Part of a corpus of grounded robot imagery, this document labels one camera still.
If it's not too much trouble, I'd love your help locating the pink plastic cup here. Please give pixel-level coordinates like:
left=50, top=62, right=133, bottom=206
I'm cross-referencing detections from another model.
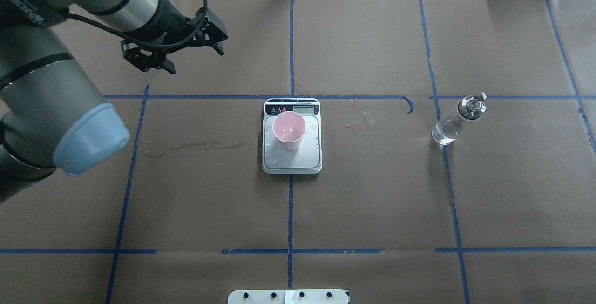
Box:
left=272, top=111, right=306, bottom=150

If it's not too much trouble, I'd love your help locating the white pillar with base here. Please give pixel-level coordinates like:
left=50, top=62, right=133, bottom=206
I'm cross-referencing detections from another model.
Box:
left=227, top=289, right=351, bottom=304

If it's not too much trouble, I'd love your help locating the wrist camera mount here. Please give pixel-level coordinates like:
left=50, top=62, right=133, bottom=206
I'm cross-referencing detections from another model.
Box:
left=121, top=7, right=229, bottom=74

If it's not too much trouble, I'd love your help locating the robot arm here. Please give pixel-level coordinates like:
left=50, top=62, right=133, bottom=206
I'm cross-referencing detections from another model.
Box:
left=1, top=0, right=188, bottom=202

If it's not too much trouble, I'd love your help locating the glass sauce bottle metal spout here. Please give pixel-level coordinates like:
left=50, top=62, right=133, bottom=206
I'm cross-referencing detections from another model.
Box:
left=431, top=92, right=488, bottom=145

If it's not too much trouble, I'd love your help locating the digital kitchen scale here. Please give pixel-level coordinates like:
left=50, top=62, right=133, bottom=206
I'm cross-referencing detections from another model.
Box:
left=261, top=98, right=322, bottom=175

